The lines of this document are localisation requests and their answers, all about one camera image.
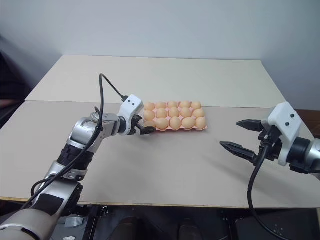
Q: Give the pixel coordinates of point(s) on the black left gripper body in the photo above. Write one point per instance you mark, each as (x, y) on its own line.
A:
(135, 127)

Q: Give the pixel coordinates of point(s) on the dark rounded shape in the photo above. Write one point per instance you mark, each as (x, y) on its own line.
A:
(128, 230)
(188, 229)

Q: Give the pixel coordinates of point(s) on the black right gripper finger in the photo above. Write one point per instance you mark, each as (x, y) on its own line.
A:
(251, 125)
(240, 151)

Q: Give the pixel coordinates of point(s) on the white crumpled paper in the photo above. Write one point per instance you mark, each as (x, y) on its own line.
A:
(69, 238)

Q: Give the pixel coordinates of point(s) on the brown wooden furniture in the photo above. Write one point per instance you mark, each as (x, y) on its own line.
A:
(308, 122)

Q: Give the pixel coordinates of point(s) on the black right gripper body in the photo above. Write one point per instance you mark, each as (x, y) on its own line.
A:
(271, 147)

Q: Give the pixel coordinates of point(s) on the black table leg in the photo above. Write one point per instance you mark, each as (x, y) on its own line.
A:
(226, 223)
(96, 222)

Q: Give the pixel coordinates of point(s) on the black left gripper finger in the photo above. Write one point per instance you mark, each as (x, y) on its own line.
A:
(147, 130)
(139, 119)

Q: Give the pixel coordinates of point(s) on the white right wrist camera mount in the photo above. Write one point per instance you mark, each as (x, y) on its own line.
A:
(287, 125)

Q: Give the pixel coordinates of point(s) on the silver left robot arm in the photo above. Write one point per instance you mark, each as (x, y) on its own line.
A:
(80, 140)

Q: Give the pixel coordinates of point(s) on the grey foot pedal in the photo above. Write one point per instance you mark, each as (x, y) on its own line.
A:
(75, 221)

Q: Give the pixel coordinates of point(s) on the black box with white dots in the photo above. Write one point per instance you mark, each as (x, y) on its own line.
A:
(270, 230)

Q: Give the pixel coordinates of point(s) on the pink egg tray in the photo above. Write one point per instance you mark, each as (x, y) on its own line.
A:
(182, 129)

